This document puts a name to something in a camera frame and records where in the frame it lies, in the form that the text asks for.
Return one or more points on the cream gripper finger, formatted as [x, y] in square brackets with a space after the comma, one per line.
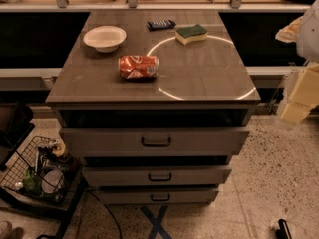
[301, 95]

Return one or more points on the dented orange coke can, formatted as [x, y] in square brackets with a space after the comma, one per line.
[138, 67]

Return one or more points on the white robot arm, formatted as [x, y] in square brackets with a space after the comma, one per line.
[304, 31]

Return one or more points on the green and yellow sponge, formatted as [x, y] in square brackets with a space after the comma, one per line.
[191, 34]

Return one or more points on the grey drawer cabinet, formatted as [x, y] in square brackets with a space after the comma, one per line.
[203, 84]

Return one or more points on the dark snack bar wrapper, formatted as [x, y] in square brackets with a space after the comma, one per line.
[160, 25]

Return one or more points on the blue tape cross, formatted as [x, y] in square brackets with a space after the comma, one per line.
[156, 222]

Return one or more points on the white bowl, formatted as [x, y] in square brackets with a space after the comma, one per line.
[105, 39]

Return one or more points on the white cup in basket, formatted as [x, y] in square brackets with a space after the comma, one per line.
[53, 181]

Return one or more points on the green bag in basket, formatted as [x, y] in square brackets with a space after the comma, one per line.
[32, 182]

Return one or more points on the top drawer with handle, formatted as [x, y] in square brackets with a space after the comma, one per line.
[93, 142]

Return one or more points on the drawer with handle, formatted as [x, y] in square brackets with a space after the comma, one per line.
[93, 142]
[157, 196]
[156, 175]

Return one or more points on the middle drawer with handle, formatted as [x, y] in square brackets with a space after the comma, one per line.
[156, 175]

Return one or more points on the bottom drawer with handle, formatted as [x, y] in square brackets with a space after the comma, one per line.
[157, 196]

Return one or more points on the black wire basket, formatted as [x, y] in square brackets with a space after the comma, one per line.
[43, 154]

